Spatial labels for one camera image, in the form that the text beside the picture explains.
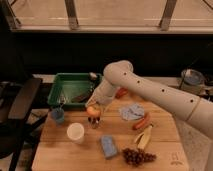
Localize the metal spoon in tray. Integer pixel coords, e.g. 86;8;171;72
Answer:
89;72;98;81

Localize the green plastic tray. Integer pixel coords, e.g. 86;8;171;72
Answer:
48;73;102;109

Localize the black office chair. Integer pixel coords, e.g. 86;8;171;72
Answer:
0;78;47;171

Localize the blue sponge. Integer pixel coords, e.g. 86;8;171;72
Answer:
100;135;118;159

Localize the dark red grape bunch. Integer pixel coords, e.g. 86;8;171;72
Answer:
122;148;157;167

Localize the dark spatula in tray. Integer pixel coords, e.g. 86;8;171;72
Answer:
71;93;90;103

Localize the orange red bowl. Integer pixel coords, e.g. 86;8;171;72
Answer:
115;88;128;99

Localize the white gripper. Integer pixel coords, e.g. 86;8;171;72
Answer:
85;89;112;108

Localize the white plastic cup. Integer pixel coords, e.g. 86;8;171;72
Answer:
67;123;85;144

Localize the yellow red apple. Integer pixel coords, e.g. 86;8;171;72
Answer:
87;106;101;118

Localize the small metal cup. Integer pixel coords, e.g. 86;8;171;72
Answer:
88;117;100;129

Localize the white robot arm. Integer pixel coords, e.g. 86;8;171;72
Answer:
86;60;213;139

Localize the orange carrot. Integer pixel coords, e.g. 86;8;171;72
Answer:
132;114;150;130

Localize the light blue crumpled cloth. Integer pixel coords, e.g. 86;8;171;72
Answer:
119;103;145;121

